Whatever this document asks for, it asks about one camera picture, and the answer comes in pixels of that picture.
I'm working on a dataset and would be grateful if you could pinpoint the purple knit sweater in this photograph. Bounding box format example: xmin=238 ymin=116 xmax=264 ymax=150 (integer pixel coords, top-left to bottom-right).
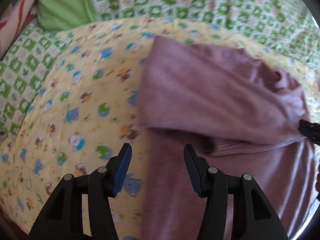
xmin=138 ymin=36 xmax=315 ymax=239

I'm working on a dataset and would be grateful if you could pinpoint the yellow cartoon print quilt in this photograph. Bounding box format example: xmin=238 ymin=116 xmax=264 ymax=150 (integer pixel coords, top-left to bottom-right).
xmin=1 ymin=18 xmax=319 ymax=239

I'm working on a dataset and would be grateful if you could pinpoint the person's right hand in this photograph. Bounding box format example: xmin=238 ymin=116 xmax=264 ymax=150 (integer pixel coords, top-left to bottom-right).
xmin=315 ymin=165 xmax=320 ymax=200

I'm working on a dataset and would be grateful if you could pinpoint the green white checkered quilt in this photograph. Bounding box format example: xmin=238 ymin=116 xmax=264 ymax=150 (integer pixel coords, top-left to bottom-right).
xmin=1 ymin=0 xmax=319 ymax=144

